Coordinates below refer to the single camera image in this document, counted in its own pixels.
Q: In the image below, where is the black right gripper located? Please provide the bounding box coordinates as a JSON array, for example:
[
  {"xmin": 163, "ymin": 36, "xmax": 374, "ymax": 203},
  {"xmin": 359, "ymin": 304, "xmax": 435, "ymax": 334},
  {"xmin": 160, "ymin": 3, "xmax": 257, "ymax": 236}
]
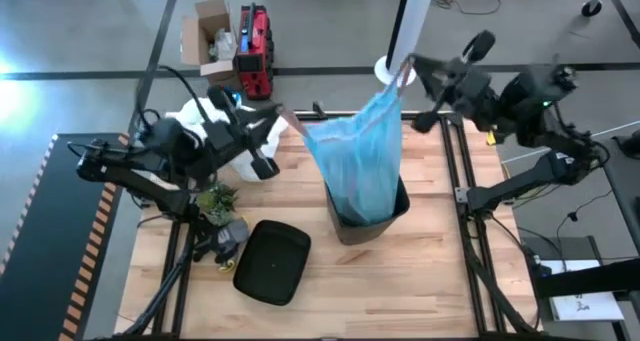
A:
[{"xmin": 408, "ymin": 52, "xmax": 494, "ymax": 135}]

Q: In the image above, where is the white plastic trash bag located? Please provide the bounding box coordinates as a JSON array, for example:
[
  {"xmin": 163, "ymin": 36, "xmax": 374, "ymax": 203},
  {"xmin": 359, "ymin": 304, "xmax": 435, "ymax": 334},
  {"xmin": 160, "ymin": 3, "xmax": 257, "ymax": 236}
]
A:
[{"xmin": 164, "ymin": 96, "xmax": 291, "ymax": 184}]

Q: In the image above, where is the black aluminium table frame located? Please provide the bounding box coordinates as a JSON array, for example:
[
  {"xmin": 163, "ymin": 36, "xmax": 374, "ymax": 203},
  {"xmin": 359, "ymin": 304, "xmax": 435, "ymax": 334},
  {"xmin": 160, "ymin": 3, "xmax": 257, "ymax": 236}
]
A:
[{"xmin": 119, "ymin": 111, "xmax": 544, "ymax": 340}]

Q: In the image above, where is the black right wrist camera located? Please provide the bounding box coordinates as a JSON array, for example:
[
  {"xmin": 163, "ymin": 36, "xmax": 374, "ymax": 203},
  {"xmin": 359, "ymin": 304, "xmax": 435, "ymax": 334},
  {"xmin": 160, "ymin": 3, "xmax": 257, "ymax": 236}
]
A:
[{"xmin": 462, "ymin": 29, "xmax": 497, "ymax": 64}]

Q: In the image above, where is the black caster wheel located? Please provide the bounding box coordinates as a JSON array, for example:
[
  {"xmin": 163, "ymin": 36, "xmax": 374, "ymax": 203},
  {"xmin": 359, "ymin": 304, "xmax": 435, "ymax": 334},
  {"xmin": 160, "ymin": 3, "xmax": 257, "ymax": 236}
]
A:
[{"xmin": 579, "ymin": 0, "xmax": 619, "ymax": 19}]

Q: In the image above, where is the black plastic trash can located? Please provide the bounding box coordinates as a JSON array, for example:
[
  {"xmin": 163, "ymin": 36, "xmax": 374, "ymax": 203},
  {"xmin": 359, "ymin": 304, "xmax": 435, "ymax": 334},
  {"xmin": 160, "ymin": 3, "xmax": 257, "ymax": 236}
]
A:
[{"xmin": 324, "ymin": 175, "xmax": 412, "ymax": 247}]

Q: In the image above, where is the red black tool case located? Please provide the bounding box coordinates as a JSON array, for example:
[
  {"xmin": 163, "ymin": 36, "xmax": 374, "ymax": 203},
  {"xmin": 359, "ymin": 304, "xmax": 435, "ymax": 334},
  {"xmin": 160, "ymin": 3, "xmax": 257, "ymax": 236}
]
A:
[{"xmin": 234, "ymin": 2, "xmax": 276, "ymax": 101}]

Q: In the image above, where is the black side table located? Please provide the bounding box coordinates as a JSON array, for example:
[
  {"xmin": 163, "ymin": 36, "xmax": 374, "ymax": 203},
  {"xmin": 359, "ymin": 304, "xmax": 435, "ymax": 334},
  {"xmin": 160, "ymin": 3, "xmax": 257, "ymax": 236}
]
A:
[{"xmin": 529, "ymin": 129, "xmax": 640, "ymax": 341}]

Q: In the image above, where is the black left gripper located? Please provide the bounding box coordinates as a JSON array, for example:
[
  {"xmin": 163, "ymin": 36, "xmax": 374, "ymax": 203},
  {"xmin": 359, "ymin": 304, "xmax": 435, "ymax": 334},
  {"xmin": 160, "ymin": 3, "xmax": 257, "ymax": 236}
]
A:
[{"xmin": 208, "ymin": 103, "xmax": 286, "ymax": 181}]

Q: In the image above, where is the black mat orange striped edge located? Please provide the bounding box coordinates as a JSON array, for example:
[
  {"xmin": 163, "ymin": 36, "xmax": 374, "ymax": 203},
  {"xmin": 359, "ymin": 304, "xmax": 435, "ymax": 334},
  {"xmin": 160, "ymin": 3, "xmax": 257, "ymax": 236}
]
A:
[{"xmin": 0, "ymin": 132, "xmax": 132, "ymax": 341}]

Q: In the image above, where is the white cord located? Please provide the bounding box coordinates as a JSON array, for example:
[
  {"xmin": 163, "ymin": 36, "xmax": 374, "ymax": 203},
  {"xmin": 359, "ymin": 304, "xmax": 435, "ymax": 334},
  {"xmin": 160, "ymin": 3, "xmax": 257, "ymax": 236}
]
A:
[{"xmin": 499, "ymin": 119, "xmax": 640, "ymax": 165}]

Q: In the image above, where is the white paper document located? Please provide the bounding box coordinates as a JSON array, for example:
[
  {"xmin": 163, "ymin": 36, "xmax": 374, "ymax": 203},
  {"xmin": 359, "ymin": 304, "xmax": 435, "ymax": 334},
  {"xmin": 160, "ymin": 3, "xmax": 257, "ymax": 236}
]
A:
[{"xmin": 542, "ymin": 258, "xmax": 627, "ymax": 323}]

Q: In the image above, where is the white round pillar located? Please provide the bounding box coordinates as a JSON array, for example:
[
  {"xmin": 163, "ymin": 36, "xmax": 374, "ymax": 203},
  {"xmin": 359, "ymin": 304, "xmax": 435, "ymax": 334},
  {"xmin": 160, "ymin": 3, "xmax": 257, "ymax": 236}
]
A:
[{"xmin": 373, "ymin": 0, "xmax": 439, "ymax": 89}]

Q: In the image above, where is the thin black floor cable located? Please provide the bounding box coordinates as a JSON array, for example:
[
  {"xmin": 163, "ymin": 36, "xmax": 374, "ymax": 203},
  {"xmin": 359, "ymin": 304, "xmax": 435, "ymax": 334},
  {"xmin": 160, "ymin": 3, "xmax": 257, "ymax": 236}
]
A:
[{"xmin": 556, "ymin": 189, "xmax": 615, "ymax": 243}]

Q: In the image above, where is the open brown cardboard box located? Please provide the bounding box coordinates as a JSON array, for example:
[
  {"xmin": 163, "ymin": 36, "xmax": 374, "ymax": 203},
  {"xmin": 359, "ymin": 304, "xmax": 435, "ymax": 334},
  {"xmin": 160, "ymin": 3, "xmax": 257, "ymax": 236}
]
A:
[{"xmin": 180, "ymin": 0, "xmax": 237, "ymax": 90}]

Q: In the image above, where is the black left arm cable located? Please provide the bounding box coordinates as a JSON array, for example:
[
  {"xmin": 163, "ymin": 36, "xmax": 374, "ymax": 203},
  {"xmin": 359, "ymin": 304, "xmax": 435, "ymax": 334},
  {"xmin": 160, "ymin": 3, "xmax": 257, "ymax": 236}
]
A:
[{"xmin": 158, "ymin": 64, "xmax": 212, "ymax": 125}]

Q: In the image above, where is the black shallow tray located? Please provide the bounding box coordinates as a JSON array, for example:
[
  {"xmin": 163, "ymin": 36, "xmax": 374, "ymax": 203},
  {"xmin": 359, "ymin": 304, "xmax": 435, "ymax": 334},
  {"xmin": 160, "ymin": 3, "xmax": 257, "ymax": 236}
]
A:
[{"xmin": 232, "ymin": 219, "xmax": 313, "ymax": 307}]

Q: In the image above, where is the blue plastic trash bag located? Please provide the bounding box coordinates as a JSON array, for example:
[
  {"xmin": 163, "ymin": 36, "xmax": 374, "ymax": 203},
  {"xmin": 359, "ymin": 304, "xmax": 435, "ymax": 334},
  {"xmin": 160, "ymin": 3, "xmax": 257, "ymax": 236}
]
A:
[{"xmin": 278, "ymin": 54, "xmax": 416, "ymax": 227}]

